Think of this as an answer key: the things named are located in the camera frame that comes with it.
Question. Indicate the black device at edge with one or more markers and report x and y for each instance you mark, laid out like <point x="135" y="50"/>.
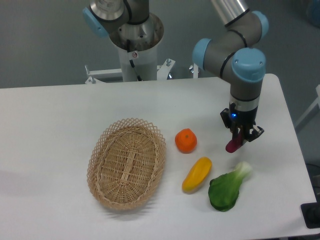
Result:
<point x="311" y="214"/>

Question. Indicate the purple sweet potato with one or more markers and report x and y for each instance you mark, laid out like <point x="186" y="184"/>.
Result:
<point x="234" y="144"/>

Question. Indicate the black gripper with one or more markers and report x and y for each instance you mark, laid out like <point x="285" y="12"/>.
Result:
<point x="249" y="130"/>

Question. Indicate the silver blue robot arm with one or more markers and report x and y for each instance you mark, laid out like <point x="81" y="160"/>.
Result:
<point x="233" y="58"/>

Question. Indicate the white metal base frame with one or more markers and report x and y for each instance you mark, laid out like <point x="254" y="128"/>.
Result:
<point x="134" y="72"/>

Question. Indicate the oval wicker basket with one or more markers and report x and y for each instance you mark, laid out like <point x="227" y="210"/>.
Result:
<point x="127" y="164"/>

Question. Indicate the orange tangerine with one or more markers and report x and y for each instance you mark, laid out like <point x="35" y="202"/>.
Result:
<point x="186" y="141"/>

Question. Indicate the white frame at right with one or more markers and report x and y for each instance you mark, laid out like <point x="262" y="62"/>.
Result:
<point x="309" y="113"/>

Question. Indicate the green bok choy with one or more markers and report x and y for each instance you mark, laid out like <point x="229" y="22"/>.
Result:
<point x="224" y="190"/>

